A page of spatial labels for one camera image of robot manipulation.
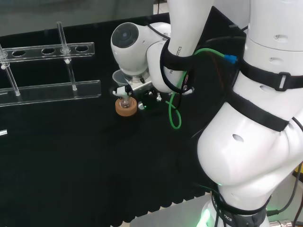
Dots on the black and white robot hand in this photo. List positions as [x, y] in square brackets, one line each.
[146, 97]

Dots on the clear cloth clip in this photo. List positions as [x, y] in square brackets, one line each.
[2, 133]

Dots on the clear plastic funnel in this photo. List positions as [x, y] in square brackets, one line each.
[117, 79]

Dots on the black cloth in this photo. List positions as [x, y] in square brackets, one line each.
[71, 153]

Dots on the glass round-bottom flask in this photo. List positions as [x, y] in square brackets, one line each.
[125, 105]

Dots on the clear funnel stand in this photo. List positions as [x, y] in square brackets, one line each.
[47, 92]

